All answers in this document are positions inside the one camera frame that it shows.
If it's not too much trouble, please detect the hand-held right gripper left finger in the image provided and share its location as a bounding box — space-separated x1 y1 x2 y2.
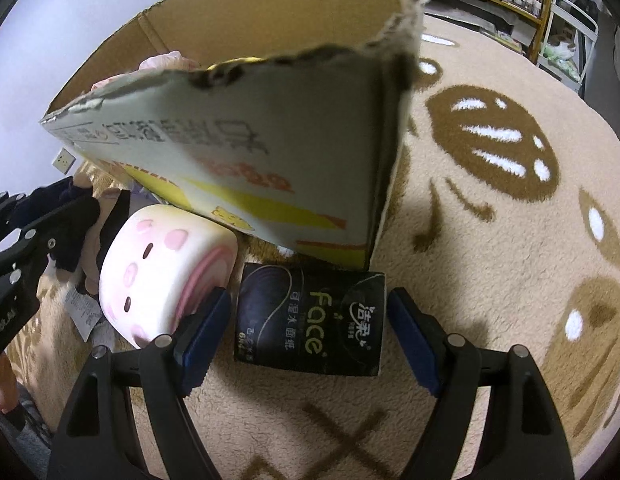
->
47 286 233 480

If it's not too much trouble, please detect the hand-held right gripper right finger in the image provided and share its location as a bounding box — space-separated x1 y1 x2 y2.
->
386 286 576 480

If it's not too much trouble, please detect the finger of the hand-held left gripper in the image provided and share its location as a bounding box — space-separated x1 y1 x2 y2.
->
0 176 76 243
10 192 102 281

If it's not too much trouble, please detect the dark-haired plush doll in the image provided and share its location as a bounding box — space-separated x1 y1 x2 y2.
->
57 175 133 296

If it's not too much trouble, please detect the pink roll cake plush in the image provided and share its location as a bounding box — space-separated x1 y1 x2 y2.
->
98 205 239 350

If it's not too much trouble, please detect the black tissue packet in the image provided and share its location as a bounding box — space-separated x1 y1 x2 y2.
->
233 262 387 377

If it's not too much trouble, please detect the cardboard box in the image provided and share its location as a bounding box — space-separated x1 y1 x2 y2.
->
39 0 430 271

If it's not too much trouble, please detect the pink bear plush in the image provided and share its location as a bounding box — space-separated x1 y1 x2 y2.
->
90 50 198 93

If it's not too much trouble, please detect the person's left hand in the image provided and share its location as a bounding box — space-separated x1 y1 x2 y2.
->
0 355 18 413

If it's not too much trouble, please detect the white paper tag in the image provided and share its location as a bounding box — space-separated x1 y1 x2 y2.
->
65 287 106 343

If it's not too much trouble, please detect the person's fuzzy clothing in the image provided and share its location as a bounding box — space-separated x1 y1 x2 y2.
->
0 385 58 466

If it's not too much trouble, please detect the green white bag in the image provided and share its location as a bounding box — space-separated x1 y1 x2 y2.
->
540 35 583 81

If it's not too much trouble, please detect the wooden shelf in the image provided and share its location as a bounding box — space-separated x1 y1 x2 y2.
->
425 0 558 61

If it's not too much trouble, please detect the white cart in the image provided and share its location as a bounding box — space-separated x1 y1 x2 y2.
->
537 0 601 86

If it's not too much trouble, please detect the white wall socket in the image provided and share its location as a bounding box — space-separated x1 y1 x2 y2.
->
52 147 77 173

